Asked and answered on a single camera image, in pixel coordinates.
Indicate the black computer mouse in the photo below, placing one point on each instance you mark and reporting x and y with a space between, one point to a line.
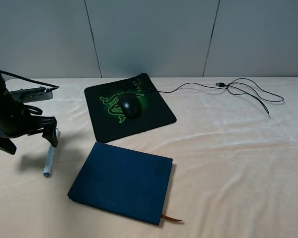
130 105

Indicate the black green Razer mousepad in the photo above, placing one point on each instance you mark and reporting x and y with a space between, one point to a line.
108 120

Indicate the white marker pen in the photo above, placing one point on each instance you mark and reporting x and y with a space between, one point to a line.
49 161

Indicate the dark blue notebook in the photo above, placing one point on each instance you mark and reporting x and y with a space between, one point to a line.
124 182

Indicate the brown ribbon bookmark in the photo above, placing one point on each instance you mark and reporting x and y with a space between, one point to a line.
170 218

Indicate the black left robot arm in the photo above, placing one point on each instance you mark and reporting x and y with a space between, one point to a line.
3 88

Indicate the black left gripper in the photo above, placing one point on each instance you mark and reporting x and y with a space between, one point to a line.
17 119

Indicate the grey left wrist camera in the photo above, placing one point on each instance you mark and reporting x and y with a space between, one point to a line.
32 95

